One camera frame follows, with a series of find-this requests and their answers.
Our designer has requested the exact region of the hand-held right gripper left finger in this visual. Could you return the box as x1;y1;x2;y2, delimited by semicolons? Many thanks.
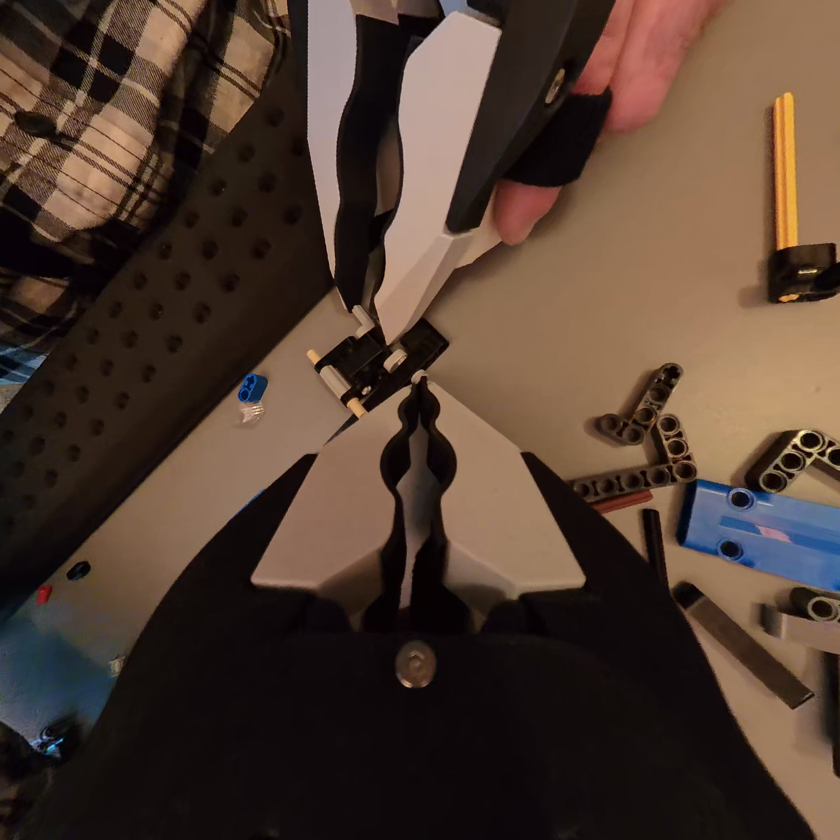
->
250;382;421;634

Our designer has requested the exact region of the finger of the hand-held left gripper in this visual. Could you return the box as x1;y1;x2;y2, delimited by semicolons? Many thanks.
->
305;0;403;311
374;12;508;345

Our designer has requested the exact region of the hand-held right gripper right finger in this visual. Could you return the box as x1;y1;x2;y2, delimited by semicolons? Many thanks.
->
415;381;587;634

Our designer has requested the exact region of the black frame with white pins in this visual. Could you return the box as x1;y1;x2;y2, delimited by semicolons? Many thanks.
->
307;305;427;417

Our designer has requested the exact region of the yellow toy axle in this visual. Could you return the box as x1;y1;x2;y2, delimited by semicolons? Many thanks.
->
773;92;800;250

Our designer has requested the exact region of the grey desk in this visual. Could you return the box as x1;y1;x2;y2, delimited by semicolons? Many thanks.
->
0;0;840;840

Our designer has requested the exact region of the person's left hand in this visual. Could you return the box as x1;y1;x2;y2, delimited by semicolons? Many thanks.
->
495;0;732;248

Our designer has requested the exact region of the stack of black toy beams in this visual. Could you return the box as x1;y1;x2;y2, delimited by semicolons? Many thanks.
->
567;363;840;775

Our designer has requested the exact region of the black dimpled mat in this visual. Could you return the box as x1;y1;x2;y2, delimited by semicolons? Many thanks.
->
0;52;336;605

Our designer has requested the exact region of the person's plaid shirt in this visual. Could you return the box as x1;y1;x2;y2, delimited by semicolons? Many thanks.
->
0;0;290;382

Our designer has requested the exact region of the blue square toy panel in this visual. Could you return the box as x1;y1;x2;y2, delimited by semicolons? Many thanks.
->
676;479;840;581

